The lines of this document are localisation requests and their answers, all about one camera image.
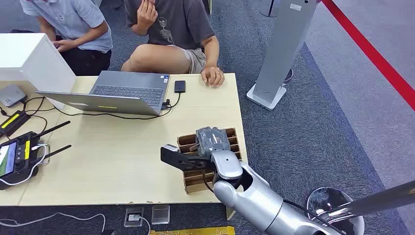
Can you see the person's right hand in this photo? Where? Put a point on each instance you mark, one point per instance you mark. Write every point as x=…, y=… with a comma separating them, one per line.
x=146, y=14

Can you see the person's left hand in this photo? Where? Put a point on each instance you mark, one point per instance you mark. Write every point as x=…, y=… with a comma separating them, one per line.
x=64, y=45
x=212, y=76

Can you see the person's right forearm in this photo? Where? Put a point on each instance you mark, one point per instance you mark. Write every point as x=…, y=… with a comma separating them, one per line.
x=139, y=30
x=48, y=30

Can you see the person's left forearm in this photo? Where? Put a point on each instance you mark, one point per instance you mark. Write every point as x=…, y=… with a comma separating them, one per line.
x=211, y=53
x=90, y=35

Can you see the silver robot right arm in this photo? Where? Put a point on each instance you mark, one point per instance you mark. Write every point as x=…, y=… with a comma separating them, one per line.
x=259, y=201

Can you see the person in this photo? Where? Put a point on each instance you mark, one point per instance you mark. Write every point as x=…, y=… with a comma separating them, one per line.
x=175, y=32
x=77, y=29

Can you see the brown cardboard card holder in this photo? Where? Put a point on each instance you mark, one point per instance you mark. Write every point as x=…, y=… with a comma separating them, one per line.
x=194, y=181

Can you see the black external drive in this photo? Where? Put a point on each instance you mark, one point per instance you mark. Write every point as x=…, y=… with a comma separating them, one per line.
x=180, y=87

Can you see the white box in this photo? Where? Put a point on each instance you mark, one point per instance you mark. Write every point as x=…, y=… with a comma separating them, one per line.
x=29, y=61

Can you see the small grey router box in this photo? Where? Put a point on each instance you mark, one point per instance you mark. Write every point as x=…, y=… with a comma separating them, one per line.
x=11, y=95

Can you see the silver standing pillar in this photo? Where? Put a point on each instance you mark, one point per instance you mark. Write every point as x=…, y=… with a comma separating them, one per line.
x=282, y=52

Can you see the grey open laptop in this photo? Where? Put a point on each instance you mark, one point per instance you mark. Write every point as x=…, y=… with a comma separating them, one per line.
x=129, y=87

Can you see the black device with yellow label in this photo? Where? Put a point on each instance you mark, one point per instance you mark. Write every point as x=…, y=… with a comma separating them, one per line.
x=13, y=122

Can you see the black remote controller with screen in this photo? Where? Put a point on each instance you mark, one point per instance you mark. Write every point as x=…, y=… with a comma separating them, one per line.
x=19, y=159

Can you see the wooden table leg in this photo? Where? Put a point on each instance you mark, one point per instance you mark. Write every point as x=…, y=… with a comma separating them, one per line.
x=230, y=213

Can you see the grey floor cover plate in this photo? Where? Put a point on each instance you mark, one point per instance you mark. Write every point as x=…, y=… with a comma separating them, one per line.
x=160, y=214

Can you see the yellow floor tape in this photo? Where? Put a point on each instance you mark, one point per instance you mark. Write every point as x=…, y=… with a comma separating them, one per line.
x=194, y=231

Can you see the floor power socket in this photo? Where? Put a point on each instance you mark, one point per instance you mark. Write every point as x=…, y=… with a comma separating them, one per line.
x=133, y=216

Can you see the red barrier belt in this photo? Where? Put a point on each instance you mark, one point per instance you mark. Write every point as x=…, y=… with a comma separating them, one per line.
x=373, y=55

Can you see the chrome stanchion post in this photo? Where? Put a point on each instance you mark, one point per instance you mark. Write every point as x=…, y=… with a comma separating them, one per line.
x=343, y=207

